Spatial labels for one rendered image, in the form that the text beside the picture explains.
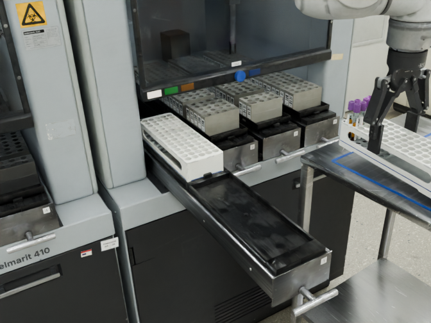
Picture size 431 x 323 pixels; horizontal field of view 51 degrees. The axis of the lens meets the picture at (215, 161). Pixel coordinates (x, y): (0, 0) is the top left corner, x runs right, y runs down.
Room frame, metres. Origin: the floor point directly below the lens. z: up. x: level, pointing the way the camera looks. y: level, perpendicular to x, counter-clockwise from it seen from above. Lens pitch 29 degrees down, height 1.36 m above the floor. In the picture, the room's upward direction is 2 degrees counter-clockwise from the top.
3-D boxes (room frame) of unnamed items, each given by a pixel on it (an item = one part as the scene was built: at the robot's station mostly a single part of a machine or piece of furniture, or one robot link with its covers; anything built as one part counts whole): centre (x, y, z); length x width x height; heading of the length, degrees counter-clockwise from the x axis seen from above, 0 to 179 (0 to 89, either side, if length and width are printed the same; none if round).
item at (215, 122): (1.15, -0.02, 0.85); 0.12 x 0.02 x 0.06; 120
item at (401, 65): (0.90, -0.40, 1.06); 0.08 x 0.07 x 0.09; 116
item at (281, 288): (0.89, 0.01, 0.78); 0.73 x 0.14 x 0.09; 29
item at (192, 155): (1.04, 0.10, 0.83); 0.30 x 0.10 x 0.06; 29
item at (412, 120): (0.93, -0.45, 0.92); 0.03 x 0.01 x 0.07; 26
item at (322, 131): (1.51, -0.17, 0.78); 0.73 x 0.14 x 0.09; 29
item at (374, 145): (0.88, -0.35, 0.92); 0.03 x 0.01 x 0.07; 26
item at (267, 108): (1.23, -0.15, 0.85); 0.12 x 0.02 x 0.06; 119
